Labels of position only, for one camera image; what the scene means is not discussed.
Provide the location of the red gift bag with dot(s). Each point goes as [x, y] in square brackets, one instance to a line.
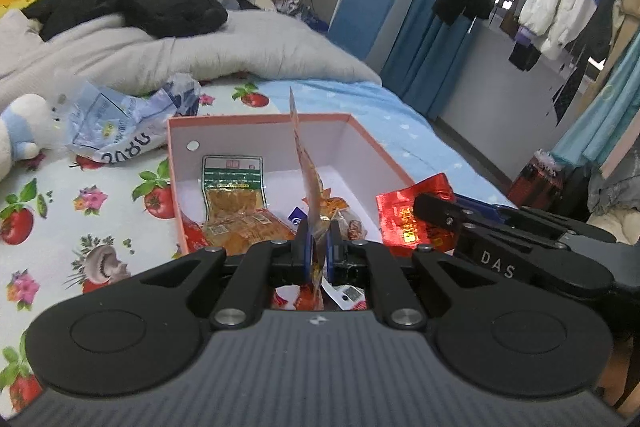
[535, 182]

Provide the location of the orange snack packet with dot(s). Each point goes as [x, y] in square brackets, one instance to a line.
[334, 207]
[310, 177]

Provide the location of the crumpled clear plastic bag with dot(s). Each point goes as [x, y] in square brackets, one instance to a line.
[120, 117]

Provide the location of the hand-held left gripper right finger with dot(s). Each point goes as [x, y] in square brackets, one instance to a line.
[336, 257]

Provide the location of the clear brown snack packet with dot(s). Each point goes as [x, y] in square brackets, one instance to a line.
[352, 229]

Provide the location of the row of small cosmetic bottles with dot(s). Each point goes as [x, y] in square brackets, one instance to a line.
[287, 2]

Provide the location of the beige hanging coat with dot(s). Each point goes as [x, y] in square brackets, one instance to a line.
[630, 57]

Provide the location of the black clothes pile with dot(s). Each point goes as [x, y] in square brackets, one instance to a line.
[125, 7]

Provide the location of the beige round side table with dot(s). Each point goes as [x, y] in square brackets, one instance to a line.
[264, 1]

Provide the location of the grey quilt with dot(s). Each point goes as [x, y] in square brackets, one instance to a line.
[250, 47]

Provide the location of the deep orange cardboard box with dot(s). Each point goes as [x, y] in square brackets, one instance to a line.
[240, 137]

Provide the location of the white and blue plush toy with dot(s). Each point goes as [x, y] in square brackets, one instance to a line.
[25, 122]

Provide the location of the silver printed snack packet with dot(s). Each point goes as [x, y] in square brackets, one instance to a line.
[347, 294]

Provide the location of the dark red snack packet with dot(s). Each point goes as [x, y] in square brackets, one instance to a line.
[192, 234]

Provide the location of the green label tofu snack packet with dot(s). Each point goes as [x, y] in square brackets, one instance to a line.
[235, 202]

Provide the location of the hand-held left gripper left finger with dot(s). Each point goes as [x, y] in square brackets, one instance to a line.
[304, 257]

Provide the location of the grey fabric pile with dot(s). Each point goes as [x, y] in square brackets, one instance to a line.
[615, 197]

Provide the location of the red foil snack packet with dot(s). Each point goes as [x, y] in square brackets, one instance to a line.
[400, 217]

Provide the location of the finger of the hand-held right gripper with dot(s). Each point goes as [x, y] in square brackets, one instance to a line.
[440, 217]
[480, 205]

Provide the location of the light teal hanging garment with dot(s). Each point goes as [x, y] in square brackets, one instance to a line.
[595, 117]

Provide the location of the blue purple snack packet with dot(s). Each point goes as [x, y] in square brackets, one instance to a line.
[298, 215]

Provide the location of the floral printed mat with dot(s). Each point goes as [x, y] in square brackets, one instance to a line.
[100, 207]

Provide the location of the blue curtain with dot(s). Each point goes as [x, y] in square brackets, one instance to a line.
[425, 57]

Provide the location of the blue padded board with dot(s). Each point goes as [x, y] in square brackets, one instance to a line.
[362, 17]

